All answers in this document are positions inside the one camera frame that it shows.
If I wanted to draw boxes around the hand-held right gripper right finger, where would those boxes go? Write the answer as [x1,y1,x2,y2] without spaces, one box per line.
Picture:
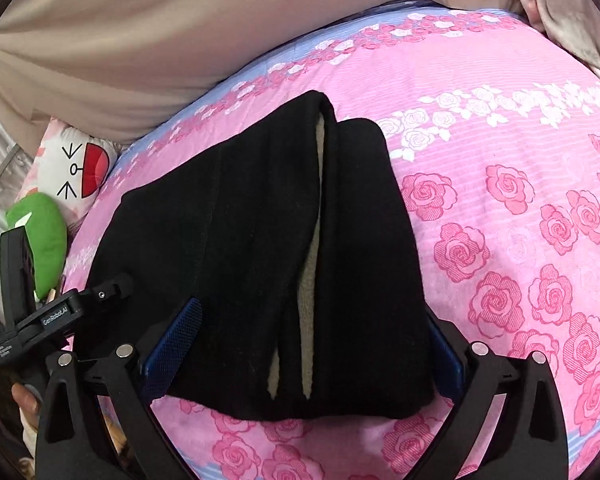
[416,309,571,480]

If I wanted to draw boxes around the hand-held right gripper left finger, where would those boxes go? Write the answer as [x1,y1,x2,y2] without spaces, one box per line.
[34,297,206,480]

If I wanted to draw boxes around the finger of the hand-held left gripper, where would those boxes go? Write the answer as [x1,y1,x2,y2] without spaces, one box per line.
[78,273,136,312]

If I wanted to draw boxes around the black pants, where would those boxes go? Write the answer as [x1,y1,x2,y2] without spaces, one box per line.
[72,89,437,422]

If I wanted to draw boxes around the person's left hand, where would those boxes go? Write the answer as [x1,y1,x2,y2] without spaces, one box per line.
[11,382,45,431]

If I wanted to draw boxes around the green plush toy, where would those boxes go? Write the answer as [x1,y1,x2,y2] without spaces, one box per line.
[6,192,70,300]

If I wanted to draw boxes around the pink rose print bedsheet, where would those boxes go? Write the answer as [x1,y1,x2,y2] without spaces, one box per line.
[60,1,600,480]

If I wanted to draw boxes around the white cartoon face pillow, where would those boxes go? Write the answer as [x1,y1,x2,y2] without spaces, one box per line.
[24,119,118,202]

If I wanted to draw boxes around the silvery curtain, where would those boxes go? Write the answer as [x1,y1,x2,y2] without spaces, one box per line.
[0,102,43,311]

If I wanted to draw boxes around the beige headboard cushion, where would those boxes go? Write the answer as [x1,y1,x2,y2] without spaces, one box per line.
[0,0,527,157]

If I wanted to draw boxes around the grey beige plush blanket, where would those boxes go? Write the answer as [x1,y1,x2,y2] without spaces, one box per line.
[511,0,600,92]

